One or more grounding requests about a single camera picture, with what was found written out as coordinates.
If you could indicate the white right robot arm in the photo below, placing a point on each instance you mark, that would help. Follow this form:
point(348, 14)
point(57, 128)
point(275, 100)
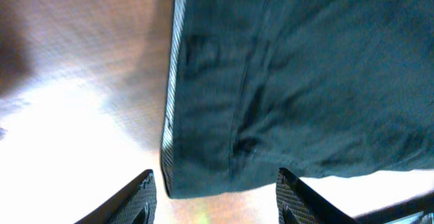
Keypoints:
point(421, 203)

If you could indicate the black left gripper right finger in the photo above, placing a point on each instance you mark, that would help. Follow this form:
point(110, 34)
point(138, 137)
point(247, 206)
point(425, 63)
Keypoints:
point(299, 204)

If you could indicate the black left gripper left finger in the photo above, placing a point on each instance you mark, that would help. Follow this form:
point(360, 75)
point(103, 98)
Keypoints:
point(134, 204)

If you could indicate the black shorts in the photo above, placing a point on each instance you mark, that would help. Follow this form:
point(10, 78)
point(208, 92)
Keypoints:
point(320, 87)

